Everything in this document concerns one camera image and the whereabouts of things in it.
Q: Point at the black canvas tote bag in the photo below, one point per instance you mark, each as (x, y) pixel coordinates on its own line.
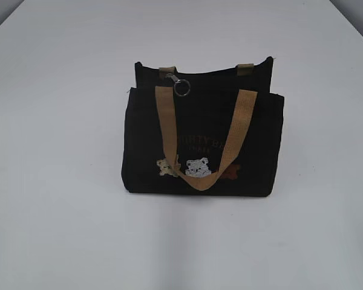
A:
(204, 106)

